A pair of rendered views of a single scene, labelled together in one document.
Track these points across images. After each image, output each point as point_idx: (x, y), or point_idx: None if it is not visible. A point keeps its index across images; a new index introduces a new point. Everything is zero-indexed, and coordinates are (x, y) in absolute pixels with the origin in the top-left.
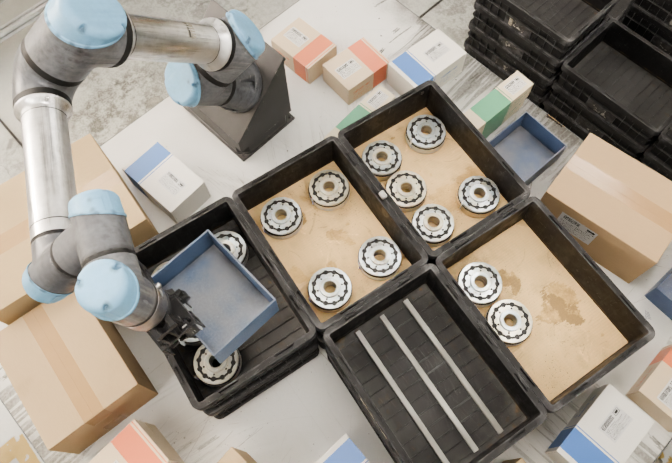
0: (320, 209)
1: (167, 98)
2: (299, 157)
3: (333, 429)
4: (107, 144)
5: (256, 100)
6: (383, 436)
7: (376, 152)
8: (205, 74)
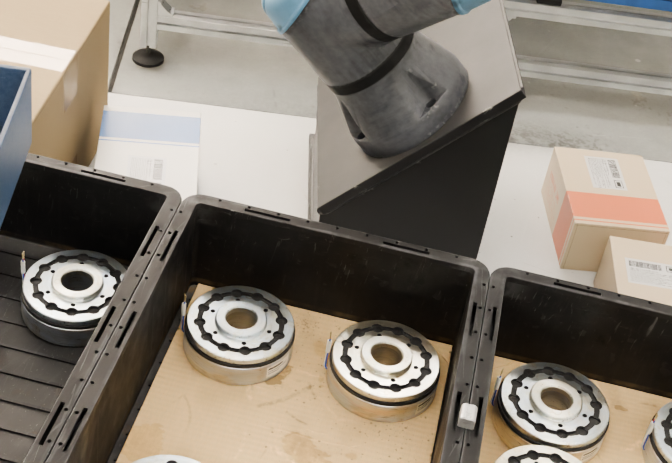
0: (329, 390)
1: (299, 117)
2: (378, 242)
3: None
4: (139, 100)
5: (412, 142)
6: None
7: (551, 383)
8: None
